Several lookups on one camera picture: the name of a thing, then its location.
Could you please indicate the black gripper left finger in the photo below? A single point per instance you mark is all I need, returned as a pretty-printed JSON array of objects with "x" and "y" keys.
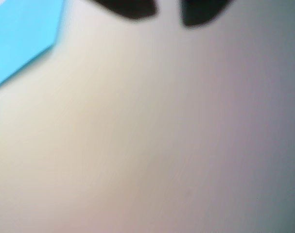
[{"x": 131, "y": 8}]

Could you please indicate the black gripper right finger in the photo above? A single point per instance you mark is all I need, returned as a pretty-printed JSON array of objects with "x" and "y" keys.
[{"x": 198, "y": 11}]

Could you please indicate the light blue paper square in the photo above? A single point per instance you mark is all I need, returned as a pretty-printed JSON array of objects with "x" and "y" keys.
[{"x": 18, "y": 36}]

